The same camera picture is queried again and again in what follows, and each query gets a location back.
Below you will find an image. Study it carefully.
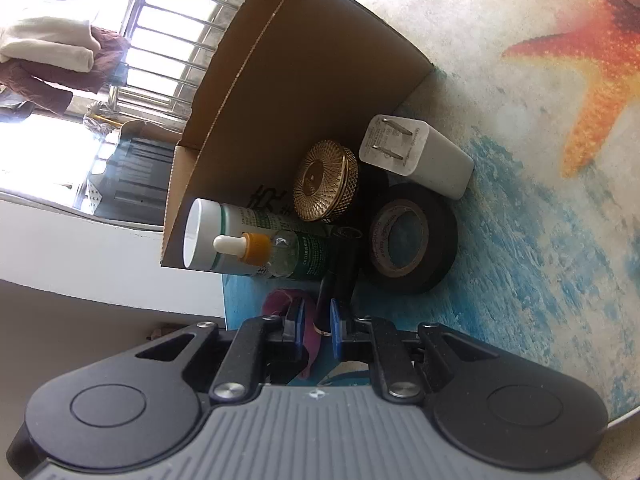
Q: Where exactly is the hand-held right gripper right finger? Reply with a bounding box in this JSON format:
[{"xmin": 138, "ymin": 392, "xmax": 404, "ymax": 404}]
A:
[{"xmin": 330, "ymin": 299, "xmax": 493, "ymax": 402}]

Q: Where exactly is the black cosmetic tube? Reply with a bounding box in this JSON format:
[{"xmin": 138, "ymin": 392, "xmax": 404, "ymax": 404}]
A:
[{"xmin": 314, "ymin": 226, "xmax": 363, "ymax": 337}]

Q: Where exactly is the white capped plastic bottle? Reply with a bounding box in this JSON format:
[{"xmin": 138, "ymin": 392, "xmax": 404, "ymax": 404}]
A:
[{"xmin": 182, "ymin": 198, "xmax": 333, "ymax": 280}]

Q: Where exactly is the grey folded cabinet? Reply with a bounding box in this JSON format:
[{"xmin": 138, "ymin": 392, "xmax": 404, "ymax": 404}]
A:
[{"xmin": 87, "ymin": 135, "xmax": 181, "ymax": 226}]

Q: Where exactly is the metal balcony railing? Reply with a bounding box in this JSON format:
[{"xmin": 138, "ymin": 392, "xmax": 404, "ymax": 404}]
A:
[{"xmin": 70, "ymin": 0, "xmax": 266, "ymax": 126}]

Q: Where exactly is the maroon hanging garment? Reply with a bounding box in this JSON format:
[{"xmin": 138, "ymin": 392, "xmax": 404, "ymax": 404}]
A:
[{"xmin": 0, "ymin": 27, "xmax": 131, "ymax": 116}]

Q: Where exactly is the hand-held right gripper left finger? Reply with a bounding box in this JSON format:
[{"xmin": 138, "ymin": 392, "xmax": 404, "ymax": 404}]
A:
[{"xmin": 134, "ymin": 299, "xmax": 307, "ymax": 403}]

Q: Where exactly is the black tape roll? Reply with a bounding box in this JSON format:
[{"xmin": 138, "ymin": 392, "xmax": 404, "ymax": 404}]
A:
[{"xmin": 361, "ymin": 182, "xmax": 459, "ymax": 296}]

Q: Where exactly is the string mop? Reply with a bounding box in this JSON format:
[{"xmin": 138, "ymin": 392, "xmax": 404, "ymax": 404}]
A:
[{"xmin": 82, "ymin": 100, "xmax": 123, "ymax": 133}]

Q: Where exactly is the cream hanging towel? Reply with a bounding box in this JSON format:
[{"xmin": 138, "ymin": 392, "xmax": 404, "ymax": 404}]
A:
[{"xmin": 0, "ymin": 15, "xmax": 101, "ymax": 72}]

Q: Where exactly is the gold round jar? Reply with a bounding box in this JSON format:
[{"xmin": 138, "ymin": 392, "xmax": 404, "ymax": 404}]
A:
[{"xmin": 292, "ymin": 139, "xmax": 360, "ymax": 223}]

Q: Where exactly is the white charger plug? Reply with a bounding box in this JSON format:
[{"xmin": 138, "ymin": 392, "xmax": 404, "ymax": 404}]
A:
[{"xmin": 358, "ymin": 114, "xmax": 475, "ymax": 202}]

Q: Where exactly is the pink cup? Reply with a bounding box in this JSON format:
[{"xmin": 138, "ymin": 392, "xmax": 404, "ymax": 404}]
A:
[{"xmin": 262, "ymin": 287, "xmax": 326, "ymax": 386}]

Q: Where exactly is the brown cardboard box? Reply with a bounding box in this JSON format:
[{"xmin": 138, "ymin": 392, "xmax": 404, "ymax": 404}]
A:
[{"xmin": 160, "ymin": 0, "xmax": 435, "ymax": 273}]

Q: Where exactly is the glass dropper bottle orange collar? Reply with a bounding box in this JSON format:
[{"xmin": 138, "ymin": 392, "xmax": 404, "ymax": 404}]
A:
[{"xmin": 212, "ymin": 230, "xmax": 301, "ymax": 278}]

